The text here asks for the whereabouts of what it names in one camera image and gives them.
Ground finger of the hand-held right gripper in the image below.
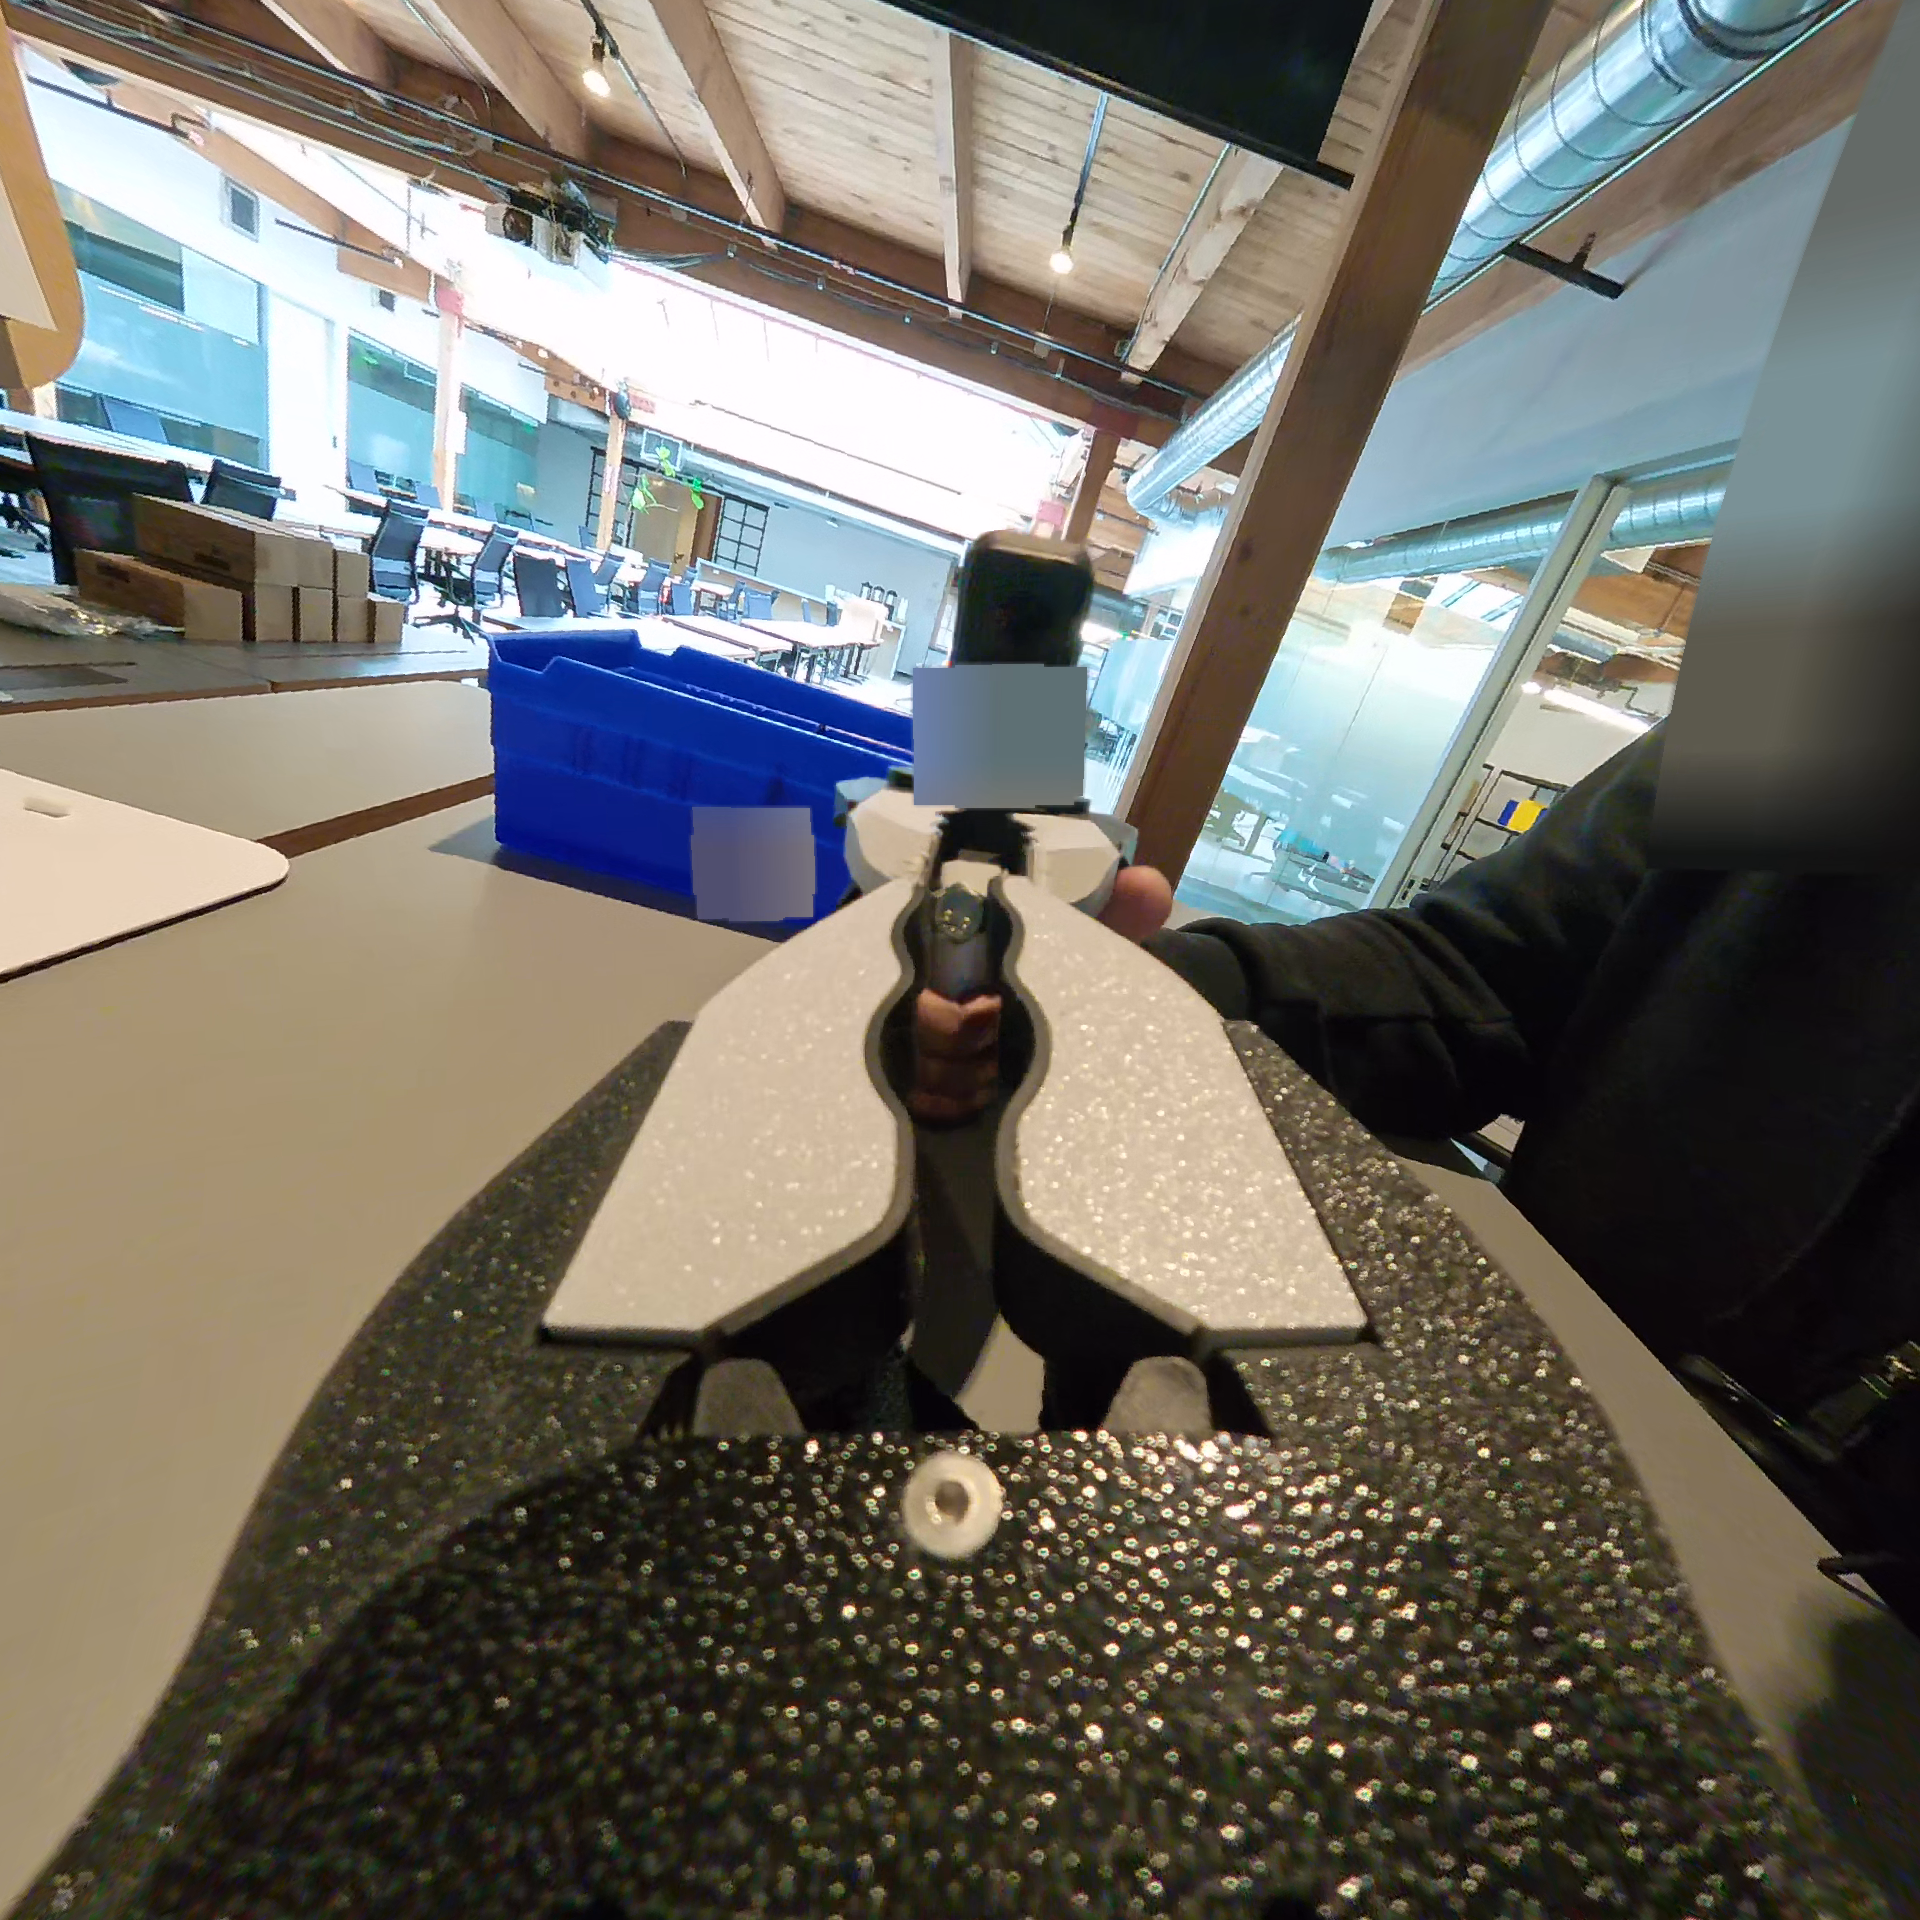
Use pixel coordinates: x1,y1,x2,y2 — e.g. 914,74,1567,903
830,779,954,906
996,806,1134,920

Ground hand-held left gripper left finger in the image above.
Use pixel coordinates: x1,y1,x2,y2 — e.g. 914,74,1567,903
540,884,923,1343

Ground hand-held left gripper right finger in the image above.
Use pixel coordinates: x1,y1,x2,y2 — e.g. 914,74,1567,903
989,876,1373,1343

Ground silver bolt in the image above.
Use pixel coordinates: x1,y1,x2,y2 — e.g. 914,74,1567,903
923,884,996,1003

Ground blue plastic bin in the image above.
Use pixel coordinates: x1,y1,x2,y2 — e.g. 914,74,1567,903
482,626,916,920

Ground person's right hand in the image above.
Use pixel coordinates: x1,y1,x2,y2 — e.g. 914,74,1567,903
903,861,1177,1126

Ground rows of office chairs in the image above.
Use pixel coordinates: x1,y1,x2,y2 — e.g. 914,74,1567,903
346,496,903,633

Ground black hanging screen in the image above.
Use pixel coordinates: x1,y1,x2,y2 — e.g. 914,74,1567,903
886,0,1379,186

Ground white ceiling unit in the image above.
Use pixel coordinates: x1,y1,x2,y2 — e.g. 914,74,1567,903
482,183,620,270

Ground white rounded board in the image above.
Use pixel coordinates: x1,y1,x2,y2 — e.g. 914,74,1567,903
0,769,292,984

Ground brown cardboard box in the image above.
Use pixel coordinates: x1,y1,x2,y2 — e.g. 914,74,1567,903
70,496,412,644

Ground clear plastic bag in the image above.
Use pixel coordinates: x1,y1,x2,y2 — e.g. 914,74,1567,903
0,586,143,641

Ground black desk monitor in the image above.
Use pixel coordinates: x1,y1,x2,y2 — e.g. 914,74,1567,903
26,436,197,550

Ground silver ventilation duct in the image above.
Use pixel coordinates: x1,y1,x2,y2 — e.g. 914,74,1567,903
1319,467,1724,586
1126,0,1846,513

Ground black strap with buckle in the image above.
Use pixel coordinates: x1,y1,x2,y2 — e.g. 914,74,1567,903
1676,1333,1920,1521

